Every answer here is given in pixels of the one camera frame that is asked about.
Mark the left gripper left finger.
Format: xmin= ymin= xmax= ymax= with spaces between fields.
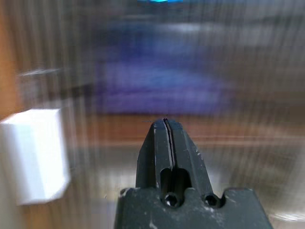
xmin=137 ymin=118 xmax=174 ymax=189

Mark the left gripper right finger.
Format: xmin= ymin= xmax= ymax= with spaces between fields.
xmin=166 ymin=118 xmax=213 ymax=194

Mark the purple tissue pack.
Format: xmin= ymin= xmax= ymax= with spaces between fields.
xmin=95 ymin=21 xmax=231 ymax=115

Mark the white box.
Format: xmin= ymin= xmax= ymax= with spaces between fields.
xmin=0 ymin=108 xmax=71 ymax=207

